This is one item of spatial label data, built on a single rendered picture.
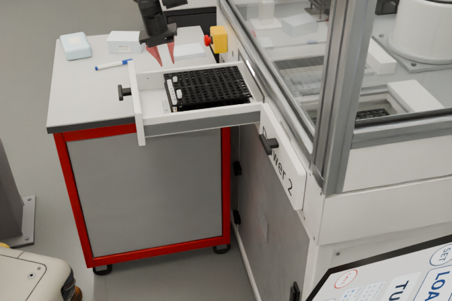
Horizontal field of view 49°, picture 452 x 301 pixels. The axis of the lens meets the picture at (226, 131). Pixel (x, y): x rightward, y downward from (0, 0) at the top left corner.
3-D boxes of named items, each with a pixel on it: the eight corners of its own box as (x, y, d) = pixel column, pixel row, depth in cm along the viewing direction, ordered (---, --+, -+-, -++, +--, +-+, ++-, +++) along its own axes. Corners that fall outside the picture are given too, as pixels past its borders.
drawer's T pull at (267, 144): (267, 156, 114) (267, 152, 114) (258, 138, 120) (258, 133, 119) (282, 154, 115) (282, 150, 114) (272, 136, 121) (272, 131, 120)
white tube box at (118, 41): (107, 53, 187) (105, 40, 184) (113, 43, 194) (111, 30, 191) (141, 54, 187) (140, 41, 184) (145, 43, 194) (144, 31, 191)
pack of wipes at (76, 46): (93, 57, 185) (91, 46, 182) (66, 62, 182) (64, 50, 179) (85, 41, 196) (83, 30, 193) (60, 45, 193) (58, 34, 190)
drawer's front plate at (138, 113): (138, 147, 130) (134, 112, 124) (131, 91, 153) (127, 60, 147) (145, 146, 131) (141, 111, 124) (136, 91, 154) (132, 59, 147)
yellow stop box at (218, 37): (212, 54, 169) (212, 35, 165) (208, 45, 175) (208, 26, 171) (227, 52, 170) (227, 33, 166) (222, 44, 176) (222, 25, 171)
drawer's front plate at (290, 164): (294, 211, 111) (298, 174, 105) (259, 136, 134) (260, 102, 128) (302, 210, 111) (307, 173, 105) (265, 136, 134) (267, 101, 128)
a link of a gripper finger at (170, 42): (181, 66, 134) (171, 34, 129) (155, 72, 134) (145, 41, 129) (181, 56, 140) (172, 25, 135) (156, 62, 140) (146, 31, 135)
